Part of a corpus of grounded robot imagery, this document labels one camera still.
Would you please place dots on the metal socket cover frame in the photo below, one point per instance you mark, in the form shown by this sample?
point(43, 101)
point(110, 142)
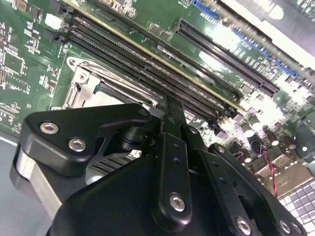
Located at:
point(86, 93)

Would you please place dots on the silver square CPU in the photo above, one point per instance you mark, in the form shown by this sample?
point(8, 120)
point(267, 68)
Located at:
point(118, 98)

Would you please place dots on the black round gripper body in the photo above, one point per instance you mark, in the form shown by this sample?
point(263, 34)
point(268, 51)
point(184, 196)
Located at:
point(118, 204)

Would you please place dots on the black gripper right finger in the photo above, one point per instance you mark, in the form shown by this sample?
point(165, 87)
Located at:
point(216, 172)

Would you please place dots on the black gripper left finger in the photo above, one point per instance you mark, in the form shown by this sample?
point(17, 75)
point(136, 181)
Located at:
point(61, 137)

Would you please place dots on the thin metal locking lever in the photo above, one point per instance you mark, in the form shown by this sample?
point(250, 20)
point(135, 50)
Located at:
point(123, 83)

